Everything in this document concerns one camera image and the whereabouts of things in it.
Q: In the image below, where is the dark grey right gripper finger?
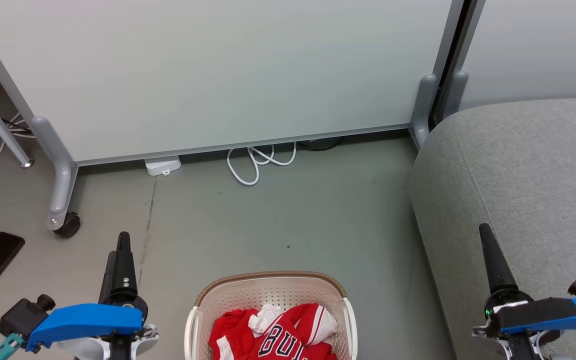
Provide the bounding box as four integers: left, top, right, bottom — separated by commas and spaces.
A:
478, 223, 520, 296

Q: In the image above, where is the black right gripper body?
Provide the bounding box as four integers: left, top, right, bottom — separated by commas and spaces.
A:
484, 285, 535, 321

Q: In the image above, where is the looped white power cable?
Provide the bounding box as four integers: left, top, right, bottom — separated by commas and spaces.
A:
226, 142, 298, 187

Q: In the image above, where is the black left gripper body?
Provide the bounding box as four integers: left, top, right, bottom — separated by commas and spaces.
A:
99, 293, 149, 323

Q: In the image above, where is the black caster wheel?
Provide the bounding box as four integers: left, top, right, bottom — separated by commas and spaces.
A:
53, 212, 82, 239

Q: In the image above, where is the white crumpled garment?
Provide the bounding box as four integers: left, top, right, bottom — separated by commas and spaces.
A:
247, 303, 286, 337

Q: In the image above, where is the red basketball jersey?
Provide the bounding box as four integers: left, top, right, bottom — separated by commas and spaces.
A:
208, 302, 339, 360

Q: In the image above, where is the thin black floor cable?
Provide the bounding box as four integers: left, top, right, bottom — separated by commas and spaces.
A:
0, 119, 36, 157

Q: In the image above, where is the beige plastic laundry basket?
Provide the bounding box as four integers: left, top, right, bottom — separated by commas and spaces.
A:
183, 270, 359, 360

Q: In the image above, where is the short grey partition leg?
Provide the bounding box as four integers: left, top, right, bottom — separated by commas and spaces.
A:
409, 74, 439, 151
442, 70, 470, 122

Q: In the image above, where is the large white partition panel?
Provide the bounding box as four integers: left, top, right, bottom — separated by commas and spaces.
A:
0, 0, 465, 167

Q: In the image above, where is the coiled black cable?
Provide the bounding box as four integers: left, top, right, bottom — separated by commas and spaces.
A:
297, 135, 345, 152

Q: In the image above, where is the grey partition leg with caster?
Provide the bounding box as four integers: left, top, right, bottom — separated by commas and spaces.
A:
30, 116, 80, 232

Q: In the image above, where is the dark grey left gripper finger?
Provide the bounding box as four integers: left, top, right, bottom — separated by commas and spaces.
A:
99, 251, 118, 304
116, 231, 139, 297

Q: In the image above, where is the white power adapter box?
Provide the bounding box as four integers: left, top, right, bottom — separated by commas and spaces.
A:
144, 155, 183, 177

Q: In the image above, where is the narrow white partition panel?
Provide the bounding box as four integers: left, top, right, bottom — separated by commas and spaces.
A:
458, 0, 576, 112

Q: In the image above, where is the grey fabric sofa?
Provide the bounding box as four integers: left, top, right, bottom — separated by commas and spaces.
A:
408, 96, 576, 360

